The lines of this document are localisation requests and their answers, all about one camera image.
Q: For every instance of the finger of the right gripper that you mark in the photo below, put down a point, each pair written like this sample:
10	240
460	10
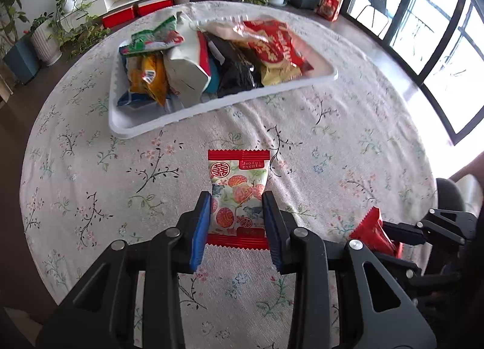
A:
404	233

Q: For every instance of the black outdoor chair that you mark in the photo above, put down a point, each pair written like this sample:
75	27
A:
377	6

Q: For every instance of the trailing green vine plant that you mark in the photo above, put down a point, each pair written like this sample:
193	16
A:
80	39

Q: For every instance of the floral white tablecloth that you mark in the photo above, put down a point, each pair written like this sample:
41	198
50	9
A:
100	213

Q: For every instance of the blue biscuit snack pack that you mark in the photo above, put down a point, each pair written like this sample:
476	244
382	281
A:
137	93

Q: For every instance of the clear white orange snack pack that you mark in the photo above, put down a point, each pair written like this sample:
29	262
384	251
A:
232	31

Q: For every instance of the red wrapper snack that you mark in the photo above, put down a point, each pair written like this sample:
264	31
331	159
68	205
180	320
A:
370	232

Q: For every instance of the white ribbed planter plant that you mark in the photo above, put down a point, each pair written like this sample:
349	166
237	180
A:
43	39

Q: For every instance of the green white snack pack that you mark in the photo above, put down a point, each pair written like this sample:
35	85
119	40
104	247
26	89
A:
161	38

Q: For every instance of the red storage box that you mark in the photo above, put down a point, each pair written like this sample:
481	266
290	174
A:
149	6
120	16

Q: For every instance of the right red storage box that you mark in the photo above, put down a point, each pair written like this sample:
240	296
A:
149	6

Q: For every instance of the blue planter tall plant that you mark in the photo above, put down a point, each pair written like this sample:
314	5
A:
17	51

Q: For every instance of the red Mylikes chocolate bag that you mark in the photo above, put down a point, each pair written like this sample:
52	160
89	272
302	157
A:
274	44

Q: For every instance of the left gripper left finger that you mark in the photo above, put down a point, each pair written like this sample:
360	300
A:
194	226

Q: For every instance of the black snack pack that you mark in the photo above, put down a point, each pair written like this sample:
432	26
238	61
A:
236	73

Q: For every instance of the red floral candy pack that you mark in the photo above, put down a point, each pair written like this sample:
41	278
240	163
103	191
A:
239	178

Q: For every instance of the left red storage box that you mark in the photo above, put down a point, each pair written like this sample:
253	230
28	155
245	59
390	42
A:
120	16

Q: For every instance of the small red snack pack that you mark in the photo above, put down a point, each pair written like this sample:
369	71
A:
203	54

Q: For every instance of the white plastic tray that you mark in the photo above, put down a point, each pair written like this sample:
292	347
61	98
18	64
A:
126	122

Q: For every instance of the teal snack pack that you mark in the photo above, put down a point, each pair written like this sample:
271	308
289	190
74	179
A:
214	82

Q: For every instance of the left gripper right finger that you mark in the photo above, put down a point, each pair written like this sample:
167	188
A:
278	226

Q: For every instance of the white snack bag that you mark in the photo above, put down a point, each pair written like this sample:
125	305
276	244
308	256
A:
185	77

